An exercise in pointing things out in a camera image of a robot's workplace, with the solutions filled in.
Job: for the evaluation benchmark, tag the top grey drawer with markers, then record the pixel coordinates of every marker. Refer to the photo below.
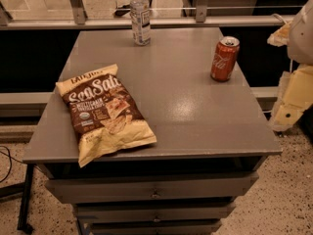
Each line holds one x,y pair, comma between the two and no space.
151,188

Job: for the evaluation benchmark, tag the bottom grey drawer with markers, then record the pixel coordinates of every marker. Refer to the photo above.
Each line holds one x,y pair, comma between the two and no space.
174,227

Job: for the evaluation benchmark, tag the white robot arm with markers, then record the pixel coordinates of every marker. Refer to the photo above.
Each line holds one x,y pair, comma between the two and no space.
297,35

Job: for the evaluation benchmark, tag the grey drawer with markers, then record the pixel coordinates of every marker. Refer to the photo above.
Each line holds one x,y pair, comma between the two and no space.
174,227
151,188
154,212

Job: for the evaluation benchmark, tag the sea salt chips bag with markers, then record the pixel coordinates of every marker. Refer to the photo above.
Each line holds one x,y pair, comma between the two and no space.
103,114

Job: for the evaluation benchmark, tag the black metal stand leg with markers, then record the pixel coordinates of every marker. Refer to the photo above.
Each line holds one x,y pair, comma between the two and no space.
23,188

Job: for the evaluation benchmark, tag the metal glass railing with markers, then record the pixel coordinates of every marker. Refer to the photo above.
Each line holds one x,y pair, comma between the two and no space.
99,14

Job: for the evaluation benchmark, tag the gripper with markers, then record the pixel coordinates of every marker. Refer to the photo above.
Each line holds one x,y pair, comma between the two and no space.
302,38

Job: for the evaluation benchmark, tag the grey drawer cabinet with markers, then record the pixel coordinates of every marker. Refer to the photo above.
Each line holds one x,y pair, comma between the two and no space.
201,126

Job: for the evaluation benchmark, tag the red coke can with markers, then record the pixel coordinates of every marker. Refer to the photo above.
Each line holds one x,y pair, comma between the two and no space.
225,57

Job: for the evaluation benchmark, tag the clear plastic water bottle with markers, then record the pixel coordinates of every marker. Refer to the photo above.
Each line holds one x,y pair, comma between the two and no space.
140,17

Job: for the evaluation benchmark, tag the middle grey drawer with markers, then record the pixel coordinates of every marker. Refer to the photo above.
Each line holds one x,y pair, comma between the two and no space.
154,212

